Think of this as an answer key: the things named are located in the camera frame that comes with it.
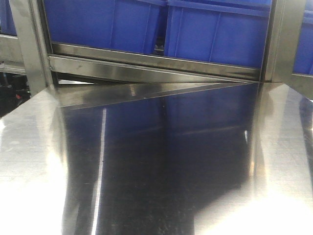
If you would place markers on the stainless steel shelf rack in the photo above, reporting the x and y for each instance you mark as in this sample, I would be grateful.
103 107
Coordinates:
43 60

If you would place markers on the blue plastic bin left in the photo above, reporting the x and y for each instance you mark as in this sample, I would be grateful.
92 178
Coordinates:
126 25

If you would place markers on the blue plastic bin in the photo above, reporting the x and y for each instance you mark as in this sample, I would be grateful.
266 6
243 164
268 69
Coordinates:
222 32
126 25

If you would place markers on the blue plastic bin right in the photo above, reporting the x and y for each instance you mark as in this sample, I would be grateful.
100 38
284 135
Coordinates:
222 32

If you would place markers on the blue bin far right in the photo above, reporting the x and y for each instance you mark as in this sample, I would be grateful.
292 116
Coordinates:
304 57

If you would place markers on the blue bin far left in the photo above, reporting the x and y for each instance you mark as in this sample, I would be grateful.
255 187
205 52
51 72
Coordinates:
6 19

